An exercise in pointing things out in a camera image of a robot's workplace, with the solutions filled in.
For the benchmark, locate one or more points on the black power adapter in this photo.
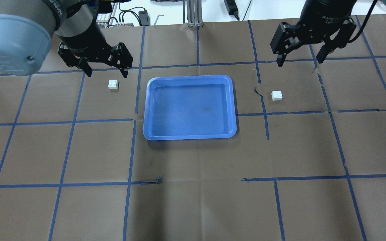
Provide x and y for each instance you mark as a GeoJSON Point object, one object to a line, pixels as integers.
{"type": "Point", "coordinates": [231, 8]}

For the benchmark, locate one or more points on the black power brick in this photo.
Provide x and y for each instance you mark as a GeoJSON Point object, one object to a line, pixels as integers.
{"type": "Point", "coordinates": [144, 18]}

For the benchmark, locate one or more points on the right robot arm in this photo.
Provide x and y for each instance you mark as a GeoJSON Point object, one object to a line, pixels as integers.
{"type": "Point", "coordinates": [336, 8]}

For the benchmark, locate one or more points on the blue plastic tray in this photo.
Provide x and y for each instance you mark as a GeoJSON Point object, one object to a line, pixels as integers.
{"type": "Point", "coordinates": [189, 107]}

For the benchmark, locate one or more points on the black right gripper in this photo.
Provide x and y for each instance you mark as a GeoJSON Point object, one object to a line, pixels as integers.
{"type": "Point", "coordinates": [320, 17]}

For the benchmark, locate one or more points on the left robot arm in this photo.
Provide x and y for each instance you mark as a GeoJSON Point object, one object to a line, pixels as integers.
{"type": "Point", "coordinates": [27, 27]}

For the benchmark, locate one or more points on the brown paper table cover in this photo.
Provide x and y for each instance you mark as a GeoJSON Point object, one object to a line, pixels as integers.
{"type": "Point", "coordinates": [206, 139]}

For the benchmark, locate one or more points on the aluminium frame post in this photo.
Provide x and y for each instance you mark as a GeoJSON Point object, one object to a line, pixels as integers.
{"type": "Point", "coordinates": [194, 13]}

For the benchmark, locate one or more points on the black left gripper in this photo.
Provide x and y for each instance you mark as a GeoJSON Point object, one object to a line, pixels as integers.
{"type": "Point", "coordinates": [86, 39]}

